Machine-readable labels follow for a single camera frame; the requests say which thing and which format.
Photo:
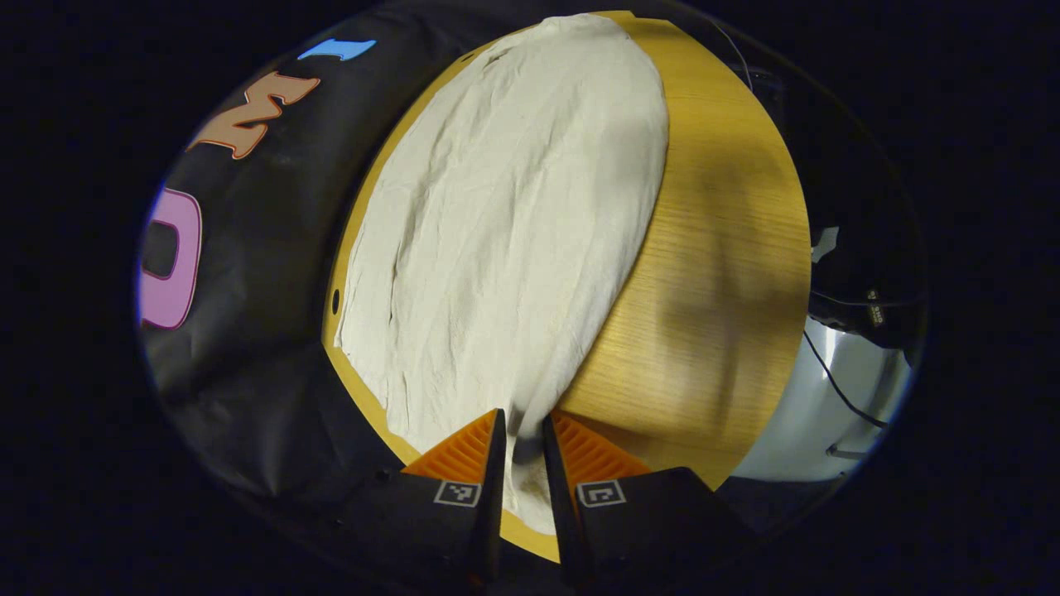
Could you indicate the white jeans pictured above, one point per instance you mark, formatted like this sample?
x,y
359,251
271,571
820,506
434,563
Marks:
x,y
513,232

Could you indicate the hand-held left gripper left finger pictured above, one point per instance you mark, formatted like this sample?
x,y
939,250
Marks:
x,y
495,497

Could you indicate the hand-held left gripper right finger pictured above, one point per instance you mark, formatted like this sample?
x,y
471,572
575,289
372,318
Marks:
x,y
561,513

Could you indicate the black backdrop cloth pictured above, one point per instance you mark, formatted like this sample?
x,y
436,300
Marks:
x,y
265,356

